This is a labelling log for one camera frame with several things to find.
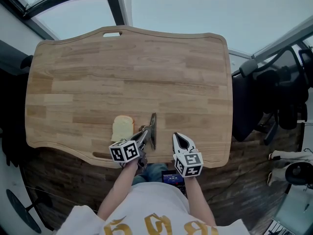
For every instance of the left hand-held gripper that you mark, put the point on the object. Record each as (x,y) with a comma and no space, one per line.
(123,152)

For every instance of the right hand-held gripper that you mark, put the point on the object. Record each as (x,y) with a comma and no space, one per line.
(189,164)

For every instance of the person's right forearm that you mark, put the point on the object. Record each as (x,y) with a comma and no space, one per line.
(199,199)

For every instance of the person's left forearm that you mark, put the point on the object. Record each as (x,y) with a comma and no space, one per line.
(117,190)

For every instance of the bread slice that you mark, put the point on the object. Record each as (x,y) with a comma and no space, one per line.
(122,128)

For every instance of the person's blue jeans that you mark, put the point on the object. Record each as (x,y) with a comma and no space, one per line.
(151,172)

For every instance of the black device with lit screen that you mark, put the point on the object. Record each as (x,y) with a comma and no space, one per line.
(173,180)

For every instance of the white shirt with gold print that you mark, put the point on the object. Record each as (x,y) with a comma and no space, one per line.
(151,204)

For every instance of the black mesh office chair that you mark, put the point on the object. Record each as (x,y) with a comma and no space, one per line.
(247,106)

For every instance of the beige cloth bag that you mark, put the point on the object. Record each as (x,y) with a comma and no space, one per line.
(277,155)

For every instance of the black round lamp head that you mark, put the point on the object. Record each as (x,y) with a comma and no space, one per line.
(298,172)

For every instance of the silver laptop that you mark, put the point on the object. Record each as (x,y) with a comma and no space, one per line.
(296,212)

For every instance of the large black-framed window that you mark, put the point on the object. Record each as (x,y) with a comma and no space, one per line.
(195,8)

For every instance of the black round stand base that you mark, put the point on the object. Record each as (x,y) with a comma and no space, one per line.
(22,212)

